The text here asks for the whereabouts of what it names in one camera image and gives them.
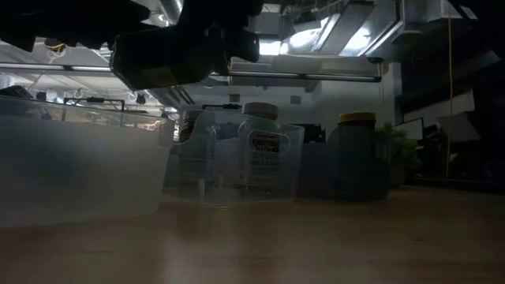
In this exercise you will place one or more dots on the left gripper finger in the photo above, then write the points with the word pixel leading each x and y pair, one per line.
pixel 114 17

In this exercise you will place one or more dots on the green glass spice jar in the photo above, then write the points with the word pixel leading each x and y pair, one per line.
pixel 158 59

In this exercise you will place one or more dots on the yellow-lidded dark jar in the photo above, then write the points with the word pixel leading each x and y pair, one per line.
pixel 357 117

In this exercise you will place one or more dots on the bright rectangular light panel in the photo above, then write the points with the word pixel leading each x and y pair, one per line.
pixel 270 48

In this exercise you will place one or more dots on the clear plastic bin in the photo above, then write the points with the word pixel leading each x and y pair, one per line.
pixel 294 165
pixel 79 177

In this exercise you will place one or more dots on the dark computer monitor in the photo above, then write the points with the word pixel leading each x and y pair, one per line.
pixel 412 128

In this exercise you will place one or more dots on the green succulent plant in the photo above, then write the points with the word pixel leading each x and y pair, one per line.
pixel 402 150

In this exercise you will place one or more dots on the round silver air duct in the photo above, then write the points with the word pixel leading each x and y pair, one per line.
pixel 169 6

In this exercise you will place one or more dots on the black rectangular bracket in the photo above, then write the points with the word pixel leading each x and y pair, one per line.
pixel 225 106
pixel 94 99

